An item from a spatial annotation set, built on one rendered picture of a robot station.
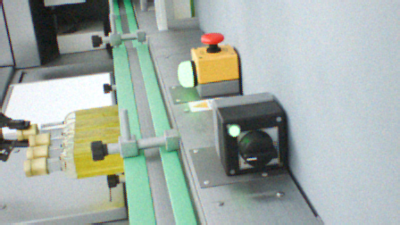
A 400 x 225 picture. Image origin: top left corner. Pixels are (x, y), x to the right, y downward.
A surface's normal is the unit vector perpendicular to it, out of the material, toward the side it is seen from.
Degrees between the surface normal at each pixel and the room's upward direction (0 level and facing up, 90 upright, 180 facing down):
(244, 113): 90
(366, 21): 0
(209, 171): 90
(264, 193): 90
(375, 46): 0
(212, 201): 90
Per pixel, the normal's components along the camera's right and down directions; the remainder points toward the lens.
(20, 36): 0.15, 0.37
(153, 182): -0.09, -0.92
